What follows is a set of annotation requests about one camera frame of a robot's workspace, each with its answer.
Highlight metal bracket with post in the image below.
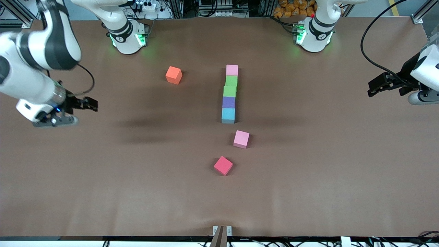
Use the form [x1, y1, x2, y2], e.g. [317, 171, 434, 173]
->
[213, 225, 232, 247]

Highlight blue foam cube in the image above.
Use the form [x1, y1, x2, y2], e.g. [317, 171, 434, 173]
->
[221, 108, 236, 124]

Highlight bag of oranges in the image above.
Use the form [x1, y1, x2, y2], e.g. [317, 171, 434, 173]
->
[273, 0, 317, 18]

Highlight white power strip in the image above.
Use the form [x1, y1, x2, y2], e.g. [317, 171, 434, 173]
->
[135, 0, 158, 11]

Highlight brown table cover sheet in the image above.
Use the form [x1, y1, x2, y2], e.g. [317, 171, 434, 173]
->
[0, 15, 439, 238]

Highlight orange foam cube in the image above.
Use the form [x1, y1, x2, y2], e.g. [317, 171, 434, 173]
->
[165, 66, 183, 85]

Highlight aluminium frame profile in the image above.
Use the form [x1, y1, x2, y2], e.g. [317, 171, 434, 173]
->
[0, 0, 35, 28]
[411, 0, 439, 24]

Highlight red foam cube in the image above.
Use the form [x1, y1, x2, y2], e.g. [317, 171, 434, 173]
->
[214, 156, 233, 176]

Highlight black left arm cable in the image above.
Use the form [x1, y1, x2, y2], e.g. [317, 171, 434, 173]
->
[361, 0, 408, 81]

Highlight black silver electronics unit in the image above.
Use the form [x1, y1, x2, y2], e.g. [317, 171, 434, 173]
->
[198, 0, 249, 17]

